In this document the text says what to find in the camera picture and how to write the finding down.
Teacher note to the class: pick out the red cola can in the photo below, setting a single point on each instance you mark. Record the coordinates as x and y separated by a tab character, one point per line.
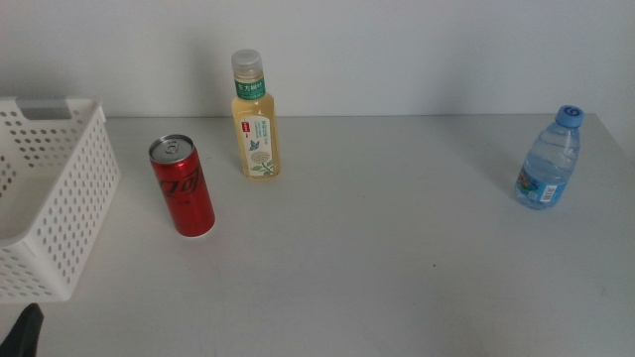
186	198

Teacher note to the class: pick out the clear water bottle blue cap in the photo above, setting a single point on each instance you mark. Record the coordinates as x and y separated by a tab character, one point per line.
548	163

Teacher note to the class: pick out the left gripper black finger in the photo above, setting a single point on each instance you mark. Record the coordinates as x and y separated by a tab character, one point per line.
22	332

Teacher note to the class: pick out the yellow tea bottle green label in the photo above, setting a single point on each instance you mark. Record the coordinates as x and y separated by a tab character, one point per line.
255	149

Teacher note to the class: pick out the white perforated plastic basket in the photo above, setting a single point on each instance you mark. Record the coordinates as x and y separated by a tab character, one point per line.
100	111

